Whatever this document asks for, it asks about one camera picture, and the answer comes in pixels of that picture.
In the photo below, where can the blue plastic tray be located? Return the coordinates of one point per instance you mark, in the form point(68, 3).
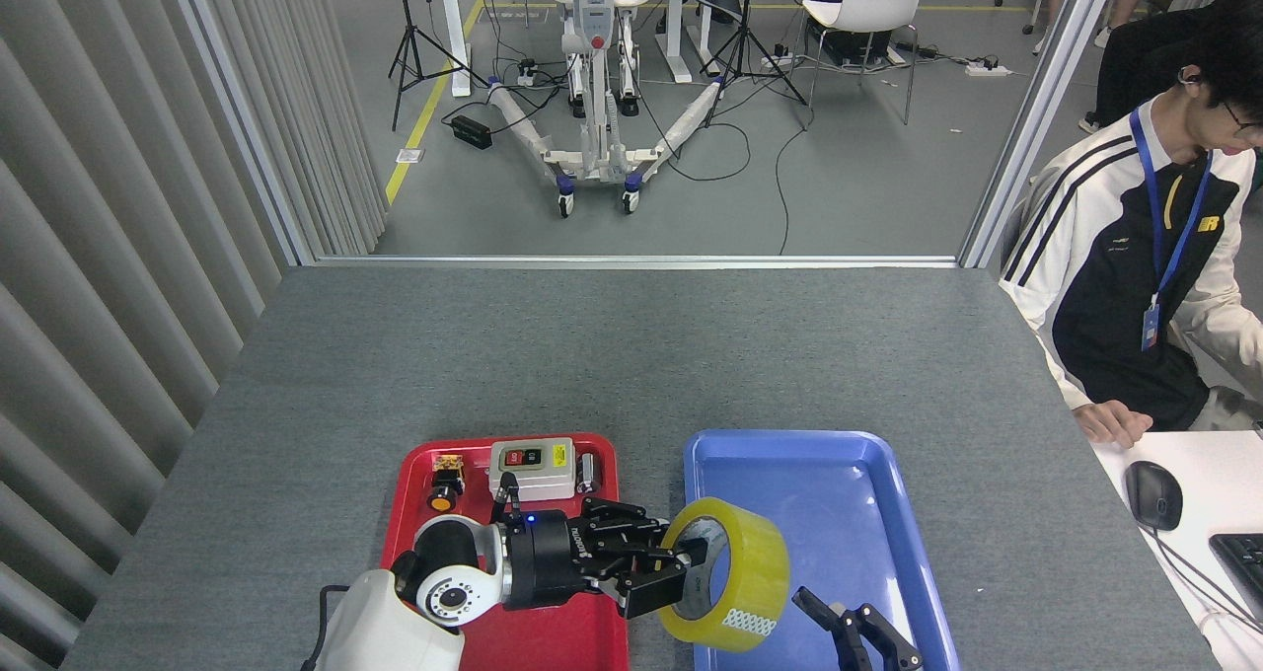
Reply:
point(839, 533)

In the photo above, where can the white desk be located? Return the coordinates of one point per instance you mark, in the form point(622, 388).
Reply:
point(1224, 474)

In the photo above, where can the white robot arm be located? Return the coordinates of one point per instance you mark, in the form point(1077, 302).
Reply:
point(380, 627)

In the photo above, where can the black power adapter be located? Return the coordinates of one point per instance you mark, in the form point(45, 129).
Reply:
point(472, 132)

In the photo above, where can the black tripod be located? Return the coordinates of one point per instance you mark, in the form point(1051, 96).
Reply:
point(407, 44)
point(745, 39)

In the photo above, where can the black computer mouse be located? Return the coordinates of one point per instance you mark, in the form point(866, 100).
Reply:
point(1154, 493)

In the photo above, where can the person's right hand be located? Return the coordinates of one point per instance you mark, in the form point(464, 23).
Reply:
point(1115, 424)

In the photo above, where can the black glasses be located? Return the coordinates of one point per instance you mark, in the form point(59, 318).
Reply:
point(1241, 120)

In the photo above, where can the silver rail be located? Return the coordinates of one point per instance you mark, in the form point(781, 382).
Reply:
point(631, 260)

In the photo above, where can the white two-button switch box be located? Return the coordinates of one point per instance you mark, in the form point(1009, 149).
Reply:
point(548, 479)

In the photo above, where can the yellow push button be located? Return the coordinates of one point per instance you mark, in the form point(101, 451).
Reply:
point(444, 493)

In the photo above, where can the white stand on wheels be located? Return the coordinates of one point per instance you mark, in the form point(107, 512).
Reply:
point(595, 20)

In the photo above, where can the white power strip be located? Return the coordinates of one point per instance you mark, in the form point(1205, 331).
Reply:
point(987, 69)

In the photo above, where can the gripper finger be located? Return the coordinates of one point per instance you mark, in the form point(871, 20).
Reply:
point(651, 592)
point(819, 607)
point(883, 646)
point(631, 533)

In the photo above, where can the small silver black cylinder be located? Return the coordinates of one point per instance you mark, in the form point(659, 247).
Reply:
point(589, 474)

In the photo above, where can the yellow tape roll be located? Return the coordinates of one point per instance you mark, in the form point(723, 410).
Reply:
point(760, 572)

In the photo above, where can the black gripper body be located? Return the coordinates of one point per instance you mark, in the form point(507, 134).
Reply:
point(548, 562)

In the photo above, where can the red plastic tray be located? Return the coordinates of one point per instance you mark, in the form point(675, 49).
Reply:
point(553, 641)

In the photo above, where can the black keyboard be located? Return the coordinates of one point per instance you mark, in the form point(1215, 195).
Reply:
point(1243, 567)

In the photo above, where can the silver post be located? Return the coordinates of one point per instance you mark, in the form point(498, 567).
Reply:
point(1036, 109)
point(237, 109)

